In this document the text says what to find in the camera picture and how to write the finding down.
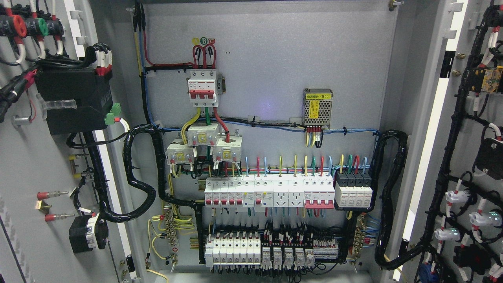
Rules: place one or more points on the grey cabinet door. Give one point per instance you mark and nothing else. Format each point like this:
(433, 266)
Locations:
(37, 178)
(444, 90)

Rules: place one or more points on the white current transformer right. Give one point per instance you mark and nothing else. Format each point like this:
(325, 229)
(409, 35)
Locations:
(227, 152)

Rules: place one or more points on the white current transformer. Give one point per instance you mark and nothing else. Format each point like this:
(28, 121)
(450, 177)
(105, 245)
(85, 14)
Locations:
(227, 152)
(203, 134)
(179, 153)

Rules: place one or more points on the white socket breaker row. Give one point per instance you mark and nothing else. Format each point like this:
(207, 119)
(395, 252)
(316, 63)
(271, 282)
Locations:
(271, 191)

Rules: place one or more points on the white current transformer middle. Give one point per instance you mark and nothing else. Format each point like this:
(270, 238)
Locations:
(203, 134)

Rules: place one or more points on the white current transformer left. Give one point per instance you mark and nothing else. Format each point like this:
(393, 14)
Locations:
(179, 153)

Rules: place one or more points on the red white main breaker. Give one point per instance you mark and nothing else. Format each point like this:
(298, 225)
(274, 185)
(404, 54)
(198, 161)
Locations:
(205, 86)

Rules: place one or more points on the perforated metal power supply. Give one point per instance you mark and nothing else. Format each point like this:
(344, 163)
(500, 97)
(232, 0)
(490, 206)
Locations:
(317, 107)

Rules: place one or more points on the black white surge protector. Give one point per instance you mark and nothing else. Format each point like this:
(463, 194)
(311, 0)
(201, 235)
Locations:
(353, 191)

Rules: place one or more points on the white lower breaker row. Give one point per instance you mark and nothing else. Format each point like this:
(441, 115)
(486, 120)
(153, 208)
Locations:
(233, 249)

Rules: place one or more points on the brass ground terminal bar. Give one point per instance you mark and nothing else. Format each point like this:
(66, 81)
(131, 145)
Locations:
(170, 226)

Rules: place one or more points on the lower relay terminal row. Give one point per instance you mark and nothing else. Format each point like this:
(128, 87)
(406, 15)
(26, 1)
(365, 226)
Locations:
(297, 248)

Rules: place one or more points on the black digital power meter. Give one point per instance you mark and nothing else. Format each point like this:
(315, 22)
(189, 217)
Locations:
(81, 99)

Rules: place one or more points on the white rotary selector switch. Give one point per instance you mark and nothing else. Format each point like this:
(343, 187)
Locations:
(88, 232)

